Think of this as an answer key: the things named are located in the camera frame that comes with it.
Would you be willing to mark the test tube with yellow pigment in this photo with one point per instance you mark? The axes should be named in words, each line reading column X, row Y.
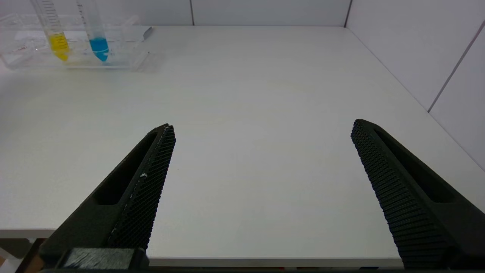
column 58, row 43

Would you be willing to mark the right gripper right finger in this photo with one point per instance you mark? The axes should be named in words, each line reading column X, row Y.
column 416, row 212

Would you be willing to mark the test tube with blue pigment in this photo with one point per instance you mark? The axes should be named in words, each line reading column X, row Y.
column 99, row 45

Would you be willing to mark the clear plastic test tube rack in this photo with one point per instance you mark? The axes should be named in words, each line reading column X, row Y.
column 125, row 45

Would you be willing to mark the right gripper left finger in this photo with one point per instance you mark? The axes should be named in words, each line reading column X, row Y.
column 132, row 204

